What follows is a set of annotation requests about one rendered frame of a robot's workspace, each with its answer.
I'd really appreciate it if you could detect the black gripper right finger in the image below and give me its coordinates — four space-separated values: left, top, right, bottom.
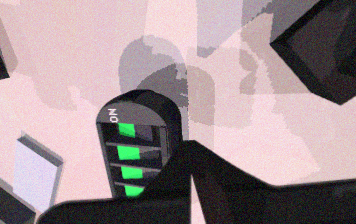
189 140 356 224

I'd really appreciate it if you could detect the dark grey controller unit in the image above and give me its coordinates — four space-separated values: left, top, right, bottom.
96 90 183 198

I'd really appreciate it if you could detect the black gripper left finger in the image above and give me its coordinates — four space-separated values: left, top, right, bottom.
36 140 191 224

